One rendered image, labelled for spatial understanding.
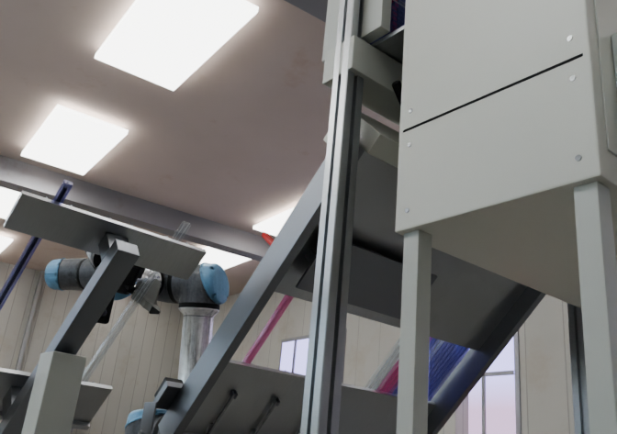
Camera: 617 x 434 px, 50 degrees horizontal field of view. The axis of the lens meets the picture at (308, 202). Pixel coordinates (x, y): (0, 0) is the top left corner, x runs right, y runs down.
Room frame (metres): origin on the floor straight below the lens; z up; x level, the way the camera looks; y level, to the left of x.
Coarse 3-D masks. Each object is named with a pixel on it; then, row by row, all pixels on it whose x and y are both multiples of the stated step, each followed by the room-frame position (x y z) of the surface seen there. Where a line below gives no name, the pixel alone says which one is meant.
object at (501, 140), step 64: (448, 0) 0.84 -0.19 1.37; (512, 0) 0.74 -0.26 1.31; (576, 0) 0.67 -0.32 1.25; (448, 64) 0.84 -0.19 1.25; (512, 64) 0.75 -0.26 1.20; (576, 64) 0.68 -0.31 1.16; (448, 128) 0.83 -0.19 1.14; (512, 128) 0.75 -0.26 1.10; (576, 128) 0.68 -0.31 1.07; (448, 192) 0.83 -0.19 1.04; (512, 192) 0.75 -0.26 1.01; (576, 192) 0.70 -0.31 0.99; (512, 256) 0.97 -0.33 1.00; (576, 256) 0.94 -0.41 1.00
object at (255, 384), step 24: (216, 384) 1.37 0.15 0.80; (240, 384) 1.39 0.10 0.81; (264, 384) 1.42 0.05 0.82; (288, 384) 1.45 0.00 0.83; (216, 408) 1.42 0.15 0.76; (240, 408) 1.45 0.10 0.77; (264, 408) 1.48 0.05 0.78; (288, 408) 1.51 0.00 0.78; (360, 408) 1.61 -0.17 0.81; (384, 408) 1.64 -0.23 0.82; (432, 408) 1.72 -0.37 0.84; (192, 432) 1.45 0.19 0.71; (216, 432) 1.48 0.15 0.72; (240, 432) 1.51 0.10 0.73; (264, 432) 1.54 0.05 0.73; (288, 432) 1.57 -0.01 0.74; (360, 432) 1.68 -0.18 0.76; (384, 432) 1.72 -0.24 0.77
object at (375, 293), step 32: (384, 192) 1.14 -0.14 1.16; (384, 224) 1.20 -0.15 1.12; (352, 256) 1.18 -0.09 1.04; (384, 256) 1.21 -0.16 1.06; (448, 256) 1.33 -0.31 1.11; (288, 288) 1.24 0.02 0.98; (352, 288) 1.25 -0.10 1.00; (384, 288) 1.28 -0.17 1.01; (448, 288) 1.40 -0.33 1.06; (480, 288) 1.44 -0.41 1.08; (512, 288) 1.49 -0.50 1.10; (384, 320) 1.41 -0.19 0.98; (448, 320) 1.49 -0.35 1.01; (480, 320) 1.53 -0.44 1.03
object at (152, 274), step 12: (180, 228) 1.11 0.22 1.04; (180, 240) 1.13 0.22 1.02; (156, 276) 1.19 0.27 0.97; (144, 288) 1.20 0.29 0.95; (132, 300) 1.22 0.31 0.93; (132, 312) 1.24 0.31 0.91; (120, 324) 1.26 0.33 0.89; (108, 336) 1.28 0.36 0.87; (108, 348) 1.30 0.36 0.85; (96, 360) 1.31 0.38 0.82; (84, 372) 1.34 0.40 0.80
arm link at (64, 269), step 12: (48, 264) 1.53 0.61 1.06; (60, 264) 1.51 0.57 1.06; (72, 264) 1.50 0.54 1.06; (48, 276) 1.53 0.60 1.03; (60, 276) 1.51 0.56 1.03; (72, 276) 1.50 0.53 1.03; (144, 276) 1.75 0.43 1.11; (60, 288) 1.54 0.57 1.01; (72, 288) 1.53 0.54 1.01; (168, 300) 1.87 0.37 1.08
